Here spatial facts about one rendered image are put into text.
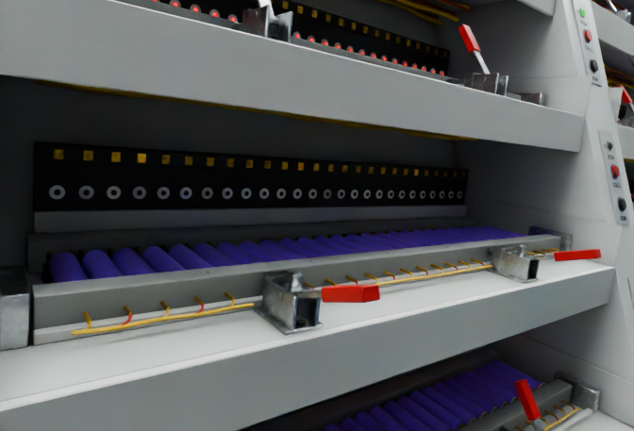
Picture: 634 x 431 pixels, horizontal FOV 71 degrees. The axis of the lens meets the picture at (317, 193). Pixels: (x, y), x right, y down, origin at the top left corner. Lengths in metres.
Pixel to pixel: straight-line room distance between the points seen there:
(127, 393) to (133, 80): 0.16
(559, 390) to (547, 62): 0.42
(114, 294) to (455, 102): 0.32
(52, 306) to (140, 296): 0.04
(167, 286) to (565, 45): 0.57
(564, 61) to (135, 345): 0.60
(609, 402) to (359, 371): 0.42
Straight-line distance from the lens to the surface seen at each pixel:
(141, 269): 0.32
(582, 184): 0.65
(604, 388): 0.68
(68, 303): 0.27
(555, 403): 0.64
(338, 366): 0.30
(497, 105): 0.48
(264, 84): 0.30
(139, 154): 0.40
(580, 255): 0.45
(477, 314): 0.40
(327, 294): 0.25
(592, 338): 0.67
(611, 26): 0.87
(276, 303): 0.29
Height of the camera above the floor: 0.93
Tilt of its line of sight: 8 degrees up
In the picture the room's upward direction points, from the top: 6 degrees counter-clockwise
